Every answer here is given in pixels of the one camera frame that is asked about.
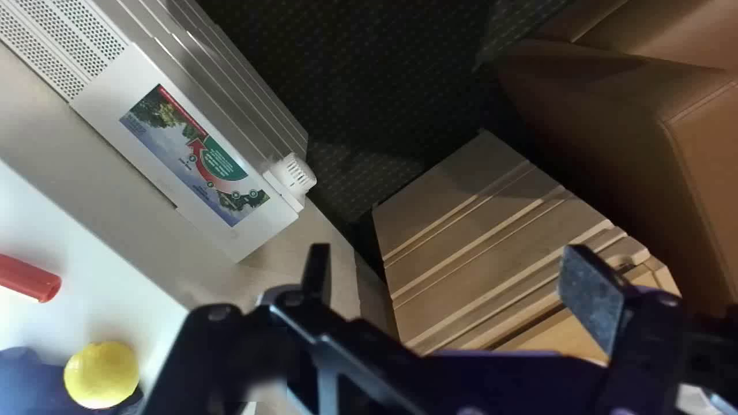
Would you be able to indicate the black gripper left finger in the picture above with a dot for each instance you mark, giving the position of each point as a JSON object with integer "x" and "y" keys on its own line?
{"x": 316, "y": 273}

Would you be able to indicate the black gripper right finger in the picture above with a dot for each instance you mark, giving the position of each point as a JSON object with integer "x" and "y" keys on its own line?
{"x": 591, "y": 295}

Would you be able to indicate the dark blue sock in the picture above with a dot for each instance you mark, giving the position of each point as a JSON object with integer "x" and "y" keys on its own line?
{"x": 26, "y": 383}

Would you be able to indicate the white radiator valve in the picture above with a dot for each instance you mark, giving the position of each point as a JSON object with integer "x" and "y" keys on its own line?
{"x": 291, "y": 177}

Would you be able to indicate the light wooden drawer nightstand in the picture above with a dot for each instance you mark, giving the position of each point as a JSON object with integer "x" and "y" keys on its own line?
{"x": 475, "y": 231}

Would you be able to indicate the colourful picture card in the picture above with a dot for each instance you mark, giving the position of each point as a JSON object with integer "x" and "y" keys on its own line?
{"x": 197, "y": 157}

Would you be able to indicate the yellow ball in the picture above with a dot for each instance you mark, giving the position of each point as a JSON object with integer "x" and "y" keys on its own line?
{"x": 101, "y": 374}

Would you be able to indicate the white radiator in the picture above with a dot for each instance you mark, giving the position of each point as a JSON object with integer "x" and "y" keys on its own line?
{"x": 46, "y": 38}

